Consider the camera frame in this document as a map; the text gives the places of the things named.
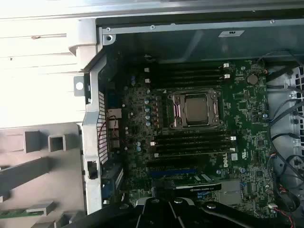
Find thin red wire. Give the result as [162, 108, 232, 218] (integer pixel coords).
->
[98, 115, 126, 145]

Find green RAM stick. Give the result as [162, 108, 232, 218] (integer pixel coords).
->
[0, 209, 26, 219]

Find silver drive cage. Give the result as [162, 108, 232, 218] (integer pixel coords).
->
[266, 64, 304, 167]

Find metal CPU socket cover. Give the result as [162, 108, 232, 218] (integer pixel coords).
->
[168, 93, 221, 128]

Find black expansion slot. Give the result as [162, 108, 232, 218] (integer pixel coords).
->
[146, 161, 202, 168]

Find RAM slot white clips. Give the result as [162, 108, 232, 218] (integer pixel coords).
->
[144, 73, 230, 84]
[153, 147, 236, 159]
[150, 135, 237, 147]
[144, 62, 230, 73]

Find black graphics card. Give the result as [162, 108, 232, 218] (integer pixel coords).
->
[152, 173, 223, 199]

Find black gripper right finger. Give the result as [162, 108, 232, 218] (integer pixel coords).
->
[170, 196, 295, 228]

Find open black PC case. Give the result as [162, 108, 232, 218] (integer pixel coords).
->
[68, 16, 304, 228]

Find silver CPU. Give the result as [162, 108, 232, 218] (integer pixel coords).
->
[184, 94, 215, 124]

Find green motherboard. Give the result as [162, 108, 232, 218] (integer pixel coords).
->
[104, 59, 280, 216]

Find silver rear port block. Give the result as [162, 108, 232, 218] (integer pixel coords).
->
[106, 108, 123, 148]

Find grey parts rack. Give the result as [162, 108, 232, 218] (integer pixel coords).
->
[0, 123, 86, 228]

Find blue expansion slot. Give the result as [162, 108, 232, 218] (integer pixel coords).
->
[149, 168, 198, 177]

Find grey chipset heatsink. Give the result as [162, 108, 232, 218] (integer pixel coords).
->
[218, 180, 241, 206]

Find thick black cable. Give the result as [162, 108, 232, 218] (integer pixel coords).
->
[265, 63, 296, 84]

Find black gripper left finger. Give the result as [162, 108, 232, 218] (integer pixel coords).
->
[82, 196, 178, 228]

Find small white case label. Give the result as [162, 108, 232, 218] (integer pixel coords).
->
[218, 29, 246, 38]

